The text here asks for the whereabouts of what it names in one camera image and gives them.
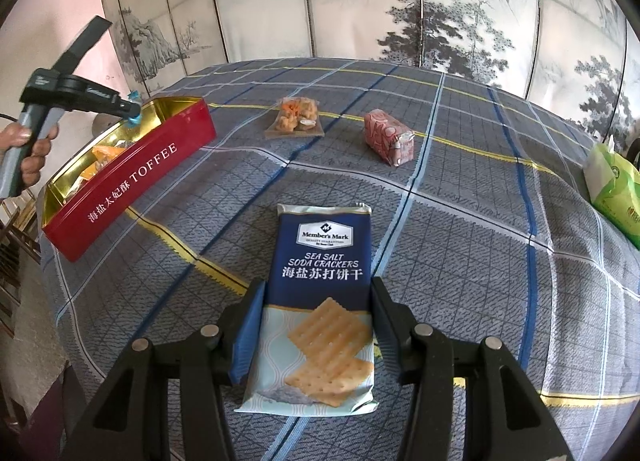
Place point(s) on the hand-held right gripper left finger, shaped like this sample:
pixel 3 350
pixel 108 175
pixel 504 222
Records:
pixel 247 336

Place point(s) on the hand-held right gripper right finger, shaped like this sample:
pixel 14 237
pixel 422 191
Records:
pixel 387 333

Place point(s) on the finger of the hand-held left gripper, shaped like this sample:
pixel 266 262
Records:
pixel 97 96

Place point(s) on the small light blue candy packet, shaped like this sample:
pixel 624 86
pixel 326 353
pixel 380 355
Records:
pixel 134 116

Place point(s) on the yellow snack packet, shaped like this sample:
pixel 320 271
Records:
pixel 107 153

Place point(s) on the red tin box gold interior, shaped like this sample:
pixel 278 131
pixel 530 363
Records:
pixel 140 171

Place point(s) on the dark blue cracker packet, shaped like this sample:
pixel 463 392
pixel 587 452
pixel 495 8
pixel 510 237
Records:
pixel 320 251

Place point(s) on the clear bag of orange snacks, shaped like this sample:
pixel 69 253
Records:
pixel 295 116

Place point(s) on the person's left hand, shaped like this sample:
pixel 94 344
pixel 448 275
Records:
pixel 37 161

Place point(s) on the dark wooden chair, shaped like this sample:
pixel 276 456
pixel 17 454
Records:
pixel 17 251

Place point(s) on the pink patterned snack packet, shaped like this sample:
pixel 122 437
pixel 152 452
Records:
pixel 387 136

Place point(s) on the ink landscape folding screen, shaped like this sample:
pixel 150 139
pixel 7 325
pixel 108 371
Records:
pixel 325 1

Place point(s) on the green tissue pack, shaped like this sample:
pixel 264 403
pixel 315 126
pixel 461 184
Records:
pixel 615 186

